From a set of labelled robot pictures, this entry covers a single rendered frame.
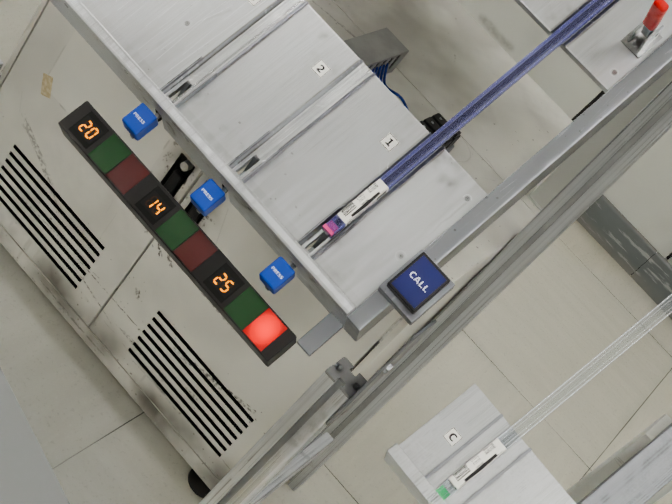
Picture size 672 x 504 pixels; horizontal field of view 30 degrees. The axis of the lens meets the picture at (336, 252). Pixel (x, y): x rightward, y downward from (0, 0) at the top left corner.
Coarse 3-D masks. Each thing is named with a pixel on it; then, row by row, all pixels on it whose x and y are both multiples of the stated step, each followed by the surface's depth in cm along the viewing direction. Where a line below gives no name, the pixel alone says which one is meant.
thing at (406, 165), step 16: (592, 0) 137; (608, 0) 137; (576, 16) 136; (592, 16) 137; (560, 32) 136; (544, 48) 135; (528, 64) 135; (496, 80) 134; (512, 80) 134; (480, 96) 134; (496, 96) 134; (464, 112) 133; (480, 112) 134; (448, 128) 132; (432, 144) 132; (416, 160) 131; (384, 176) 131; (400, 176) 131; (336, 224) 129
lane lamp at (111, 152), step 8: (112, 136) 133; (104, 144) 132; (112, 144) 132; (120, 144) 132; (96, 152) 132; (104, 152) 132; (112, 152) 132; (120, 152) 132; (128, 152) 132; (96, 160) 132; (104, 160) 132; (112, 160) 132; (120, 160) 132; (104, 168) 132
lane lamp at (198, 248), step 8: (200, 232) 130; (192, 240) 130; (200, 240) 130; (208, 240) 130; (184, 248) 130; (192, 248) 130; (200, 248) 130; (208, 248) 130; (216, 248) 130; (184, 256) 130; (192, 256) 130; (200, 256) 130; (208, 256) 130; (184, 264) 129; (192, 264) 129; (200, 264) 130
